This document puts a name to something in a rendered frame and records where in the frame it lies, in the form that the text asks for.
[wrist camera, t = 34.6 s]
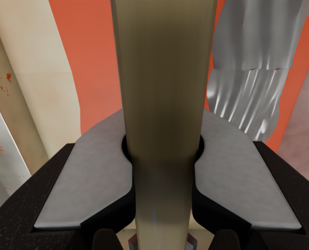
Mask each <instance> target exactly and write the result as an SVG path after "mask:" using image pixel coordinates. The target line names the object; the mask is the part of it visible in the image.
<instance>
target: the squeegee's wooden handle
mask: <svg viewBox="0 0 309 250"><path fill-rule="evenodd" d="M111 2H112V11H113V20H114V29H115V38H116V47H117V56H118V65H119V74H120V84H121V93H122V102H123V111H124V124H125V132H126V142H127V151H128V159H129V160H130V162H131V164H132V168H133V177H134V185H135V200H136V215H135V224H136V233H137V242H138V250H186V243H187V235H188V227H189V219H190V211H191V204H192V196H191V193H192V183H193V173H194V165H195V163H196V161H197V157H198V149H199V141H200V133H201V126H202V118H203V110H204V102H205V94H206V86H207V79H208V71H209V63H210V55H211V48H212V40H213V32H214V24H215V16H216V8H217V0H111Z"/></svg>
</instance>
